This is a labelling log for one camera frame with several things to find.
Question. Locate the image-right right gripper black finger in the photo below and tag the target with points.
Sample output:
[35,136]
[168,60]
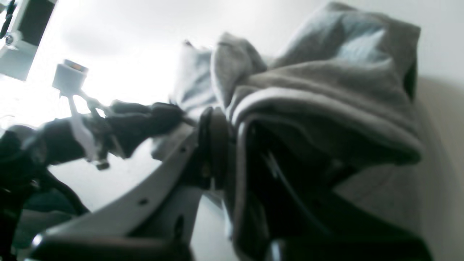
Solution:
[293,215]

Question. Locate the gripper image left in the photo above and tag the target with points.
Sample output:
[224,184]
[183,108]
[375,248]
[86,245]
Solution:
[155,220]

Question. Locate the grey printed T-shirt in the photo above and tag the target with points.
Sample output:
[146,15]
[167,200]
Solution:
[339,95]

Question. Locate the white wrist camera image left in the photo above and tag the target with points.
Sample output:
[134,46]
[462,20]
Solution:
[69,78]

